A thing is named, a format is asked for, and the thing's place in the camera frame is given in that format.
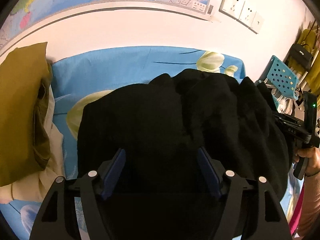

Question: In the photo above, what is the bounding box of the cream white cloth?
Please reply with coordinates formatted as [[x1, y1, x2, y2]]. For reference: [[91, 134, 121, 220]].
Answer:
[[1, 88, 65, 204]]

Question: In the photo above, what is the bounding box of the white wall socket panel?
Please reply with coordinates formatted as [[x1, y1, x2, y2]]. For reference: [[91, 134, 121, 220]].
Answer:
[[219, 0, 264, 34]]

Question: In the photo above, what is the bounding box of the person's right forearm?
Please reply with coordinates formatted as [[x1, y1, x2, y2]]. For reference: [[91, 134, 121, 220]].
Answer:
[[297, 172, 319, 237]]

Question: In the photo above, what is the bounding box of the black bag on rack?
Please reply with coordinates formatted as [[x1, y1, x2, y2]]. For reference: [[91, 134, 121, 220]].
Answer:
[[289, 43, 313, 71]]

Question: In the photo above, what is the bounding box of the blue floral bed sheet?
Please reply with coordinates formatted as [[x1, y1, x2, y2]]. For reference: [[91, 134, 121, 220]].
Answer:
[[0, 45, 304, 240]]

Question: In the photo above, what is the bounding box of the black large garment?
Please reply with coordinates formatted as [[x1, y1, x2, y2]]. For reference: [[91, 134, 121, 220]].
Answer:
[[77, 69, 292, 239]]

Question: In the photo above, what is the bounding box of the mustard yellow pillow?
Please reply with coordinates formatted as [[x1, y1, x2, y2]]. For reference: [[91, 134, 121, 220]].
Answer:
[[1, 42, 52, 186]]

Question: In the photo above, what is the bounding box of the person's right hand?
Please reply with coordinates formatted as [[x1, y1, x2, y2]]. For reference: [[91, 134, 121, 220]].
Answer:
[[293, 147, 320, 177]]

